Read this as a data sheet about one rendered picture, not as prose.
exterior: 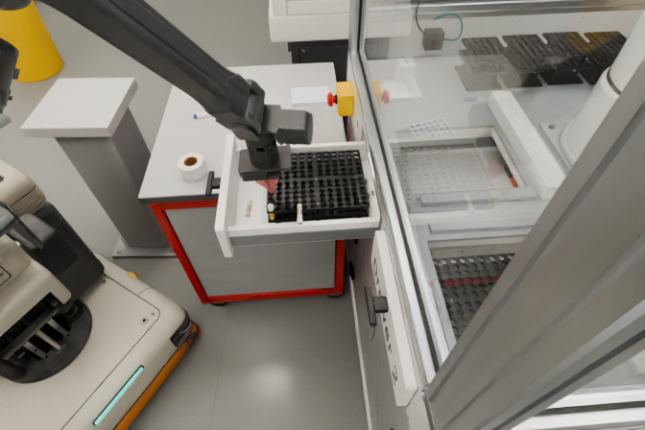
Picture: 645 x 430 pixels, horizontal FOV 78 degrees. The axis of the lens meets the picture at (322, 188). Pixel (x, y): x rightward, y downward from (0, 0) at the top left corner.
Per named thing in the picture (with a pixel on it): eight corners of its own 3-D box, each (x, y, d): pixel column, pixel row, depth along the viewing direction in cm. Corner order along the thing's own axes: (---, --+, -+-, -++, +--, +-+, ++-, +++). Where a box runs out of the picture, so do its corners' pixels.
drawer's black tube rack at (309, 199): (270, 229, 89) (266, 211, 85) (271, 173, 101) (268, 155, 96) (368, 223, 90) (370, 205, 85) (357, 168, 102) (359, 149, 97)
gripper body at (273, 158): (292, 174, 77) (287, 146, 72) (240, 179, 77) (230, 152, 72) (291, 151, 82) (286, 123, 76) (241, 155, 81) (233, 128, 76)
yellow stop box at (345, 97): (336, 117, 115) (336, 96, 110) (333, 102, 120) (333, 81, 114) (353, 116, 115) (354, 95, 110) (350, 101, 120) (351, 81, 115)
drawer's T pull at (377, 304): (370, 327, 68) (370, 324, 67) (363, 288, 73) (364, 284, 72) (390, 326, 68) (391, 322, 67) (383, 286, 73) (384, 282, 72)
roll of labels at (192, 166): (190, 184, 109) (186, 174, 106) (177, 171, 112) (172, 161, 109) (211, 171, 112) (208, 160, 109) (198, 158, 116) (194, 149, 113)
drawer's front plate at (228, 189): (225, 258, 87) (214, 228, 78) (234, 164, 106) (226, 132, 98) (233, 257, 87) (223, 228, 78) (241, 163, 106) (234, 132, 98)
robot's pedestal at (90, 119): (112, 257, 182) (14, 131, 125) (133, 206, 202) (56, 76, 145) (178, 257, 182) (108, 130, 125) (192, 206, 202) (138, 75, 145)
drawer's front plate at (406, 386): (396, 407, 67) (406, 389, 59) (370, 258, 86) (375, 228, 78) (407, 406, 67) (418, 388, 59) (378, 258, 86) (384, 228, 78)
